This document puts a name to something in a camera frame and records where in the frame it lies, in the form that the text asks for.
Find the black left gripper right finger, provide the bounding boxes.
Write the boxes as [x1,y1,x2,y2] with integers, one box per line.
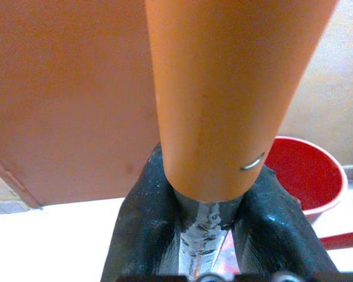
[229,164,341,282]

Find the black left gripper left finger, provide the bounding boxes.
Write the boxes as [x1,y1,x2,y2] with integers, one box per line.
[101,141,183,282]

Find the orange broom handle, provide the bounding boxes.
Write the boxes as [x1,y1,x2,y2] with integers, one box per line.
[143,0,341,203]

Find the red plastic bucket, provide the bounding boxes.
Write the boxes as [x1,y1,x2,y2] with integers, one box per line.
[264,136,348,226]

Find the red dustpan handle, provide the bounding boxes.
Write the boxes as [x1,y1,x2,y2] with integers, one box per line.
[319,230,353,251]

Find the orange-brown door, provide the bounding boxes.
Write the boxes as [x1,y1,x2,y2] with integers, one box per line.
[0,0,162,210]

